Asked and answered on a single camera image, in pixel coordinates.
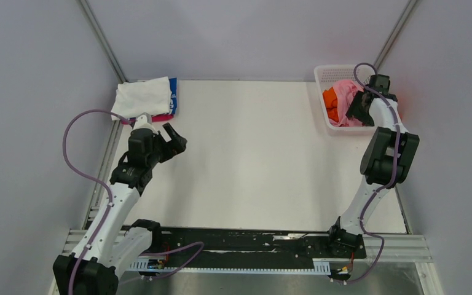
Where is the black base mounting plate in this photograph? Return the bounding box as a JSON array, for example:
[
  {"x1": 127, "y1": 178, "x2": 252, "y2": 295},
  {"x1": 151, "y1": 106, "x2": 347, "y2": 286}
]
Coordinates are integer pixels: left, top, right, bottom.
[{"x1": 135, "y1": 221, "x2": 366, "y2": 270}]

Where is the silver aluminium frame post left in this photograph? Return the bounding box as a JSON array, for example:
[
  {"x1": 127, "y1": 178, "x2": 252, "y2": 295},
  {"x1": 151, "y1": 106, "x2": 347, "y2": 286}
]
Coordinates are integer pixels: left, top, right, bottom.
[{"x1": 77, "y1": 0, "x2": 128, "y2": 83}]

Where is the white slotted cable duct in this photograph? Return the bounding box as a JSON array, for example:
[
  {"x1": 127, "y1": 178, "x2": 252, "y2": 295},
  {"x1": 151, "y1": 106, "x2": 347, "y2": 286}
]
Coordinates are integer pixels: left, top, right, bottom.
[{"x1": 128, "y1": 258, "x2": 331, "y2": 275}]

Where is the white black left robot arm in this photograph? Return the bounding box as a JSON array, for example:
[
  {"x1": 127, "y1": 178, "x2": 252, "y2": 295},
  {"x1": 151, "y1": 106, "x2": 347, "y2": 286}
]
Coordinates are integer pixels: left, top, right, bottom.
[{"x1": 53, "y1": 123, "x2": 187, "y2": 294}]

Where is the silver aluminium frame post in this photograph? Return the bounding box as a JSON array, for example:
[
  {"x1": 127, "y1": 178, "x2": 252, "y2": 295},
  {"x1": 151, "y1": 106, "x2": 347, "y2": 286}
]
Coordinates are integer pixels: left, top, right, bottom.
[
  {"x1": 374, "y1": 0, "x2": 420, "y2": 69},
  {"x1": 77, "y1": 0, "x2": 128, "y2": 83}
]

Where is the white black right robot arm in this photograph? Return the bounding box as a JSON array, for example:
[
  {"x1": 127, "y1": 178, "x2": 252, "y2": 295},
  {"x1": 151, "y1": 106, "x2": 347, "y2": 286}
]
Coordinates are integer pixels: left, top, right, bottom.
[{"x1": 326, "y1": 74, "x2": 420, "y2": 257}]

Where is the white plastic basket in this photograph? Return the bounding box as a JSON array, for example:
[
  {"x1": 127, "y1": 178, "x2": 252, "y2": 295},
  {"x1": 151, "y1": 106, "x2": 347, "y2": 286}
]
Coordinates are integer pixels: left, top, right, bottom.
[{"x1": 314, "y1": 65, "x2": 377, "y2": 136}]

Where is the silver aluminium front rail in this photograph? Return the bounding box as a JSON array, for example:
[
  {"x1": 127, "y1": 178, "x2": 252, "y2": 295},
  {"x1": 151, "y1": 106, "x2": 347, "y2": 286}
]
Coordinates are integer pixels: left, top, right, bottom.
[{"x1": 62, "y1": 230, "x2": 433, "y2": 263}]

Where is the pink t-shirt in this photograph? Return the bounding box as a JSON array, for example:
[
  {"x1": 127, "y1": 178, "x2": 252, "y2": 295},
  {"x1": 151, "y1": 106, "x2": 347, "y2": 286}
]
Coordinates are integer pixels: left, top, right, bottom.
[{"x1": 332, "y1": 79, "x2": 363, "y2": 127}]

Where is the magenta folded t-shirt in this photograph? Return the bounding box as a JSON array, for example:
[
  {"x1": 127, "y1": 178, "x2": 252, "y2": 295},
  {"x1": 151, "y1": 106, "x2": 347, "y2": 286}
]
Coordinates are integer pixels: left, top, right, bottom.
[{"x1": 121, "y1": 114, "x2": 175, "y2": 125}]

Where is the white folded t-shirt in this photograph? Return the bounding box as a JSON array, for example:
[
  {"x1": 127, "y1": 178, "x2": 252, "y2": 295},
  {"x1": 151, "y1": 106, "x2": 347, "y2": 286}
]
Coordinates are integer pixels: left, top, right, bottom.
[{"x1": 111, "y1": 76, "x2": 171, "y2": 119}]

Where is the silver aluminium frame post right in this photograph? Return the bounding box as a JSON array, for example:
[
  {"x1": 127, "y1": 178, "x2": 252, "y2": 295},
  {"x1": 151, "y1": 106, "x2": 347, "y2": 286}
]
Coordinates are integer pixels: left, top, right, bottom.
[{"x1": 374, "y1": 0, "x2": 420, "y2": 69}]

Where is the blue folded t-shirt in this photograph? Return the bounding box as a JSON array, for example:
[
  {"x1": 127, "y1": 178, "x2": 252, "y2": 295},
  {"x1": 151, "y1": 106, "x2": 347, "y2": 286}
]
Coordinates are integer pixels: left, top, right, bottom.
[{"x1": 168, "y1": 77, "x2": 178, "y2": 115}]

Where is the orange t-shirt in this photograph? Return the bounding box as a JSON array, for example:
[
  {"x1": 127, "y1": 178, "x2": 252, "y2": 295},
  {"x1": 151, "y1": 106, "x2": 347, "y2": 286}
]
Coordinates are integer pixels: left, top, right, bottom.
[{"x1": 322, "y1": 87, "x2": 339, "y2": 125}]

